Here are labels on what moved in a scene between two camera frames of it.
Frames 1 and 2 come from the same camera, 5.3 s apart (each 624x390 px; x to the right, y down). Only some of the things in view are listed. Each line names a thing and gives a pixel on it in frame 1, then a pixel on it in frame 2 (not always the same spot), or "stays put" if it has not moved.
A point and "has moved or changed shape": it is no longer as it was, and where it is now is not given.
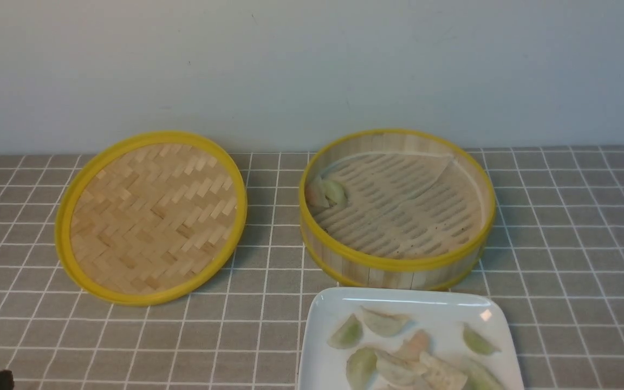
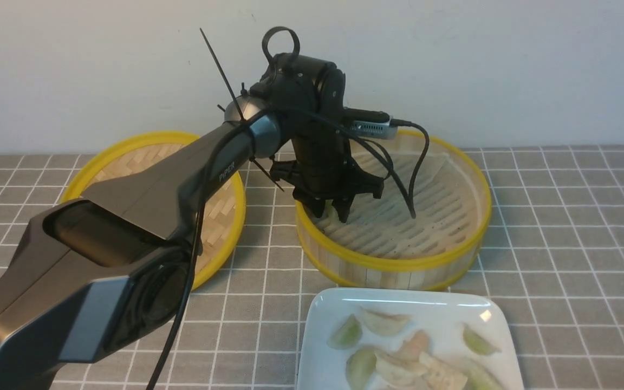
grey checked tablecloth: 571,258 stays put
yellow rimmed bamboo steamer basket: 395,209 stays put
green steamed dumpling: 335,192 has moved or changed shape
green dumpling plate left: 349,334 stays put
